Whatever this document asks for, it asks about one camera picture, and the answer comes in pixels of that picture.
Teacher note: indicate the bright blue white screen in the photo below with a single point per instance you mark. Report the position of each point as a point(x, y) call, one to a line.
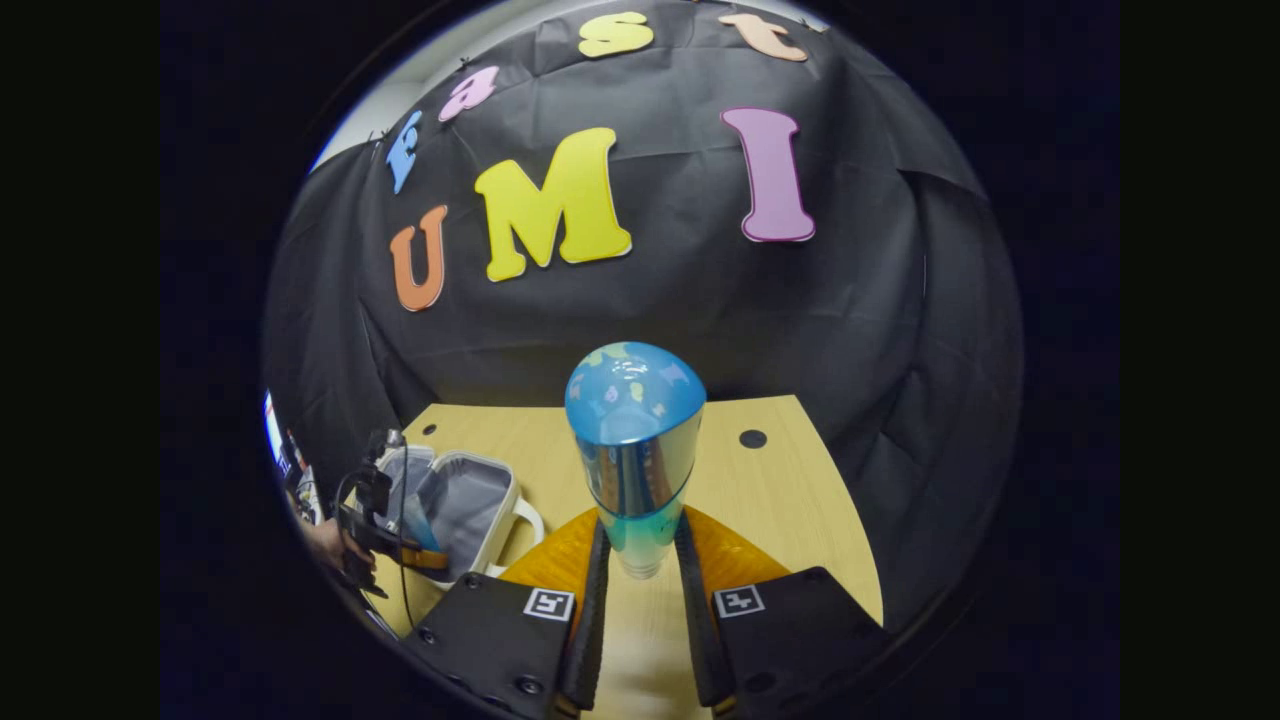
point(272, 430)

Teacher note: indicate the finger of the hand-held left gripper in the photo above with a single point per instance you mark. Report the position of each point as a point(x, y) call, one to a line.
point(425, 558)

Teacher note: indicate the white suitcase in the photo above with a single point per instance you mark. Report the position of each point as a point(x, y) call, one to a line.
point(470, 510)

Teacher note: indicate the pale blue skincare tube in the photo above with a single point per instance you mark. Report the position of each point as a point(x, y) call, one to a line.
point(422, 535)

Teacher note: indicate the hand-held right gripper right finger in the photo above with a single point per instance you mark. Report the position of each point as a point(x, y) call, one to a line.
point(698, 640)

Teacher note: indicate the black backdrop cloth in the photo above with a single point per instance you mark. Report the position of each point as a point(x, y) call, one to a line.
point(680, 300)

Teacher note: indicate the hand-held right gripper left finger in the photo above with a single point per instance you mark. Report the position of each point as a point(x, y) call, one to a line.
point(590, 640)

